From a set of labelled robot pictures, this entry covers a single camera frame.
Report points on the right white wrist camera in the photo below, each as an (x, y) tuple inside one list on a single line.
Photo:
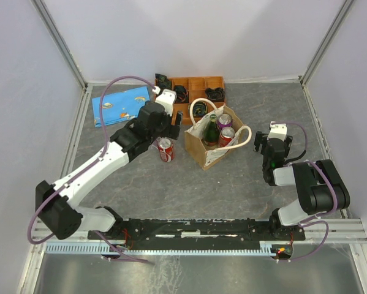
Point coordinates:
[(277, 130)]

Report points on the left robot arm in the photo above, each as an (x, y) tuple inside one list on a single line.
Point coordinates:
[(58, 204)]

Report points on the blue slotted cable duct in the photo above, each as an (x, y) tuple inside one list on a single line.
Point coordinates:
[(105, 249)]

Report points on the aluminium frame rail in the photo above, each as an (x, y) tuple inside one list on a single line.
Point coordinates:
[(340, 231)]

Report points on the wooden compartment tray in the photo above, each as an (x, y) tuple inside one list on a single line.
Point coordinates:
[(195, 87)]

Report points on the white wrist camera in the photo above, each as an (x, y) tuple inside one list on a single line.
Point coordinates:
[(166, 98), (277, 130)]

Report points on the brown canvas bag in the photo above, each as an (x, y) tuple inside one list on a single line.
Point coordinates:
[(208, 156)]

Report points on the blue patterned cloth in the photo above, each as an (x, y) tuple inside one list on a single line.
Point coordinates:
[(123, 106)]

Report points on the purple soda can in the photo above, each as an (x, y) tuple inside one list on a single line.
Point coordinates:
[(156, 142), (224, 120)]

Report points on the dark rolled tie bottom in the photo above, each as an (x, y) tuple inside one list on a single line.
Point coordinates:
[(199, 109)]

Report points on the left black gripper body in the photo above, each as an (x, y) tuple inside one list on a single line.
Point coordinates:
[(165, 130)]

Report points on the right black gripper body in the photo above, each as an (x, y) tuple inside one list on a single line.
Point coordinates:
[(264, 163)]

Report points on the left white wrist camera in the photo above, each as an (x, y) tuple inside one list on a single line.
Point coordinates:
[(166, 98)]

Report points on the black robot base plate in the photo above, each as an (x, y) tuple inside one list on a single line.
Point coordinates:
[(200, 235)]

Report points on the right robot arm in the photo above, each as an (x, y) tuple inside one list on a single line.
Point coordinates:
[(320, 189)]

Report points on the dark rolled tie top-left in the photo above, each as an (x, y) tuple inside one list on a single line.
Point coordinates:
[(162, 81)]

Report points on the green glass bottle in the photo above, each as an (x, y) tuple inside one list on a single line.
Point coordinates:
[(211, 132)]

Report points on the black rolled tie right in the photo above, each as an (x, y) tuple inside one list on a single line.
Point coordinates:
[(216, 94)]

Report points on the black rolled tie middle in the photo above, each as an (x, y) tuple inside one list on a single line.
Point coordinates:
[(182, 95)]

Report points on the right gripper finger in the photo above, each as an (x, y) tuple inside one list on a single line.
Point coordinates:
[(258, 140), (264, 140)]

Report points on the black rolled tie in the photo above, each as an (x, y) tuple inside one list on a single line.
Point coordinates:
[(182, 95), (216, 94)]

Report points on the red soda can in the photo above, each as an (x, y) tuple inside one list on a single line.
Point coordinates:
[(165, 147), (226, 136)]

